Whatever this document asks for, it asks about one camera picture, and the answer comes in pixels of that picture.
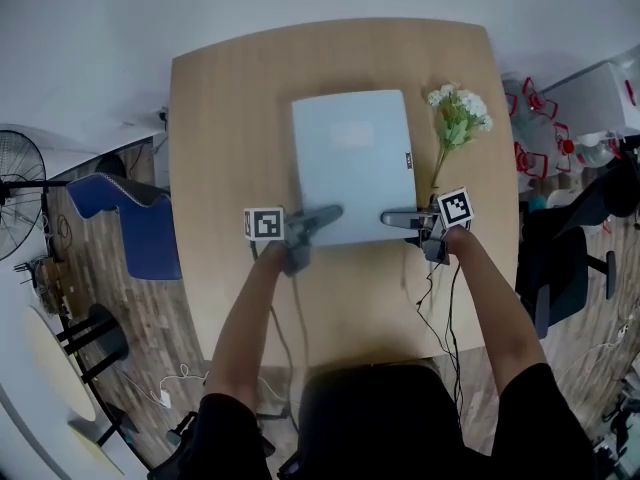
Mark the white artificial flower sprig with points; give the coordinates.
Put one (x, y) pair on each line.
(457, 118)

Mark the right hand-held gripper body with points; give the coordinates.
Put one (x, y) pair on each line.
(455, 208)

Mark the person's left forearm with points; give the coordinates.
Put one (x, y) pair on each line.
(245, 323)

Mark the white water dispenser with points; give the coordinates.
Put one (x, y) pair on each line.
(590, 98)

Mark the blue chair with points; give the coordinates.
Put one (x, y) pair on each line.
(145, 228)

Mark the cardboard box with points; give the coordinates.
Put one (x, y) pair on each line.
(50, 285)

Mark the black standing fan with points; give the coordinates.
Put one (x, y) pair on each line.
(20, 188)

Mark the round beige table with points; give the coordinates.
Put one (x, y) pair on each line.
(55, 358)

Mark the black office chair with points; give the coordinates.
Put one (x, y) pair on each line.
(631, 178)
(555, 268)

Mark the person's black shirt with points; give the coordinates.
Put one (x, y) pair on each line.
(380, 423)

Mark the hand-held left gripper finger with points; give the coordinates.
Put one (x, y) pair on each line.
(322, 215)

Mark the wooden table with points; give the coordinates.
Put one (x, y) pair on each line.
(230, 143)

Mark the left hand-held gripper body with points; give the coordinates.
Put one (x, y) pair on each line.
(264, 224)

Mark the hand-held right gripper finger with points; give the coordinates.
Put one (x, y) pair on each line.
(402, 218)

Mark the person's right forearm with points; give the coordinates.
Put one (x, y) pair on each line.
(492, 308)

